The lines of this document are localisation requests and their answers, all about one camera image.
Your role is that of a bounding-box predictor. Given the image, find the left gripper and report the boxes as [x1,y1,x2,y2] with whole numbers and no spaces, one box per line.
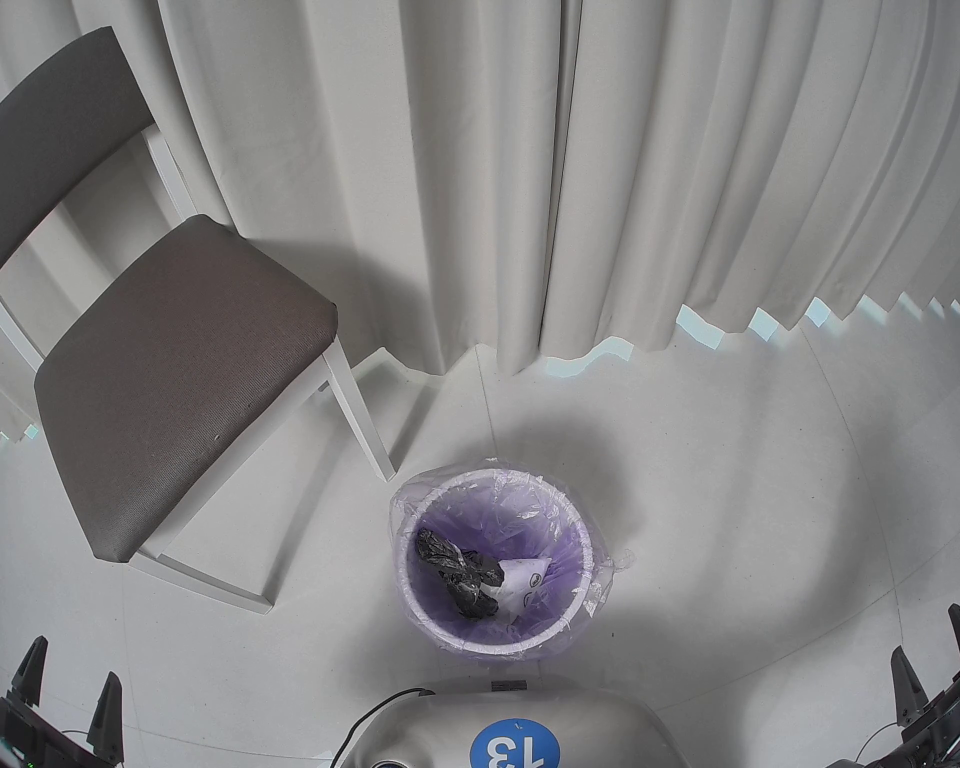
[0,635,126,768]

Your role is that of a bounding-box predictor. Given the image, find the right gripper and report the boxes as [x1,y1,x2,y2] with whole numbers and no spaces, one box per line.
[889,603,960,768]

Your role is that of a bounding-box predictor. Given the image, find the black plastic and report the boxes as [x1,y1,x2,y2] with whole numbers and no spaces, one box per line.
[416,527,505,622]

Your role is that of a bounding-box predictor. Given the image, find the purple plastic bag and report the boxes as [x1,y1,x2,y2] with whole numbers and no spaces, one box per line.
[388,456,637,665]

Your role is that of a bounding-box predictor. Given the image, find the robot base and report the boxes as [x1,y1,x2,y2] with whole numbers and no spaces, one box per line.
[352,675,684,768]

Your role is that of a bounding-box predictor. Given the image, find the white trash bin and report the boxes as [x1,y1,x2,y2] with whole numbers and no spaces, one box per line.
[396,466,599,655]

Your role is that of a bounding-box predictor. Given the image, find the grey and white chair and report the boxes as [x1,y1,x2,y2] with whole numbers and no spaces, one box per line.
[0,26,399,618]

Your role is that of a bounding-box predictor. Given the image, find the white curtain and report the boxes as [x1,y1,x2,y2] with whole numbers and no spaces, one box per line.
[538,0,960,360]
[0,0,584,445]

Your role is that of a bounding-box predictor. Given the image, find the black cable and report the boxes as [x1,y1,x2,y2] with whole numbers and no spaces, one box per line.
[333,686,438,768]

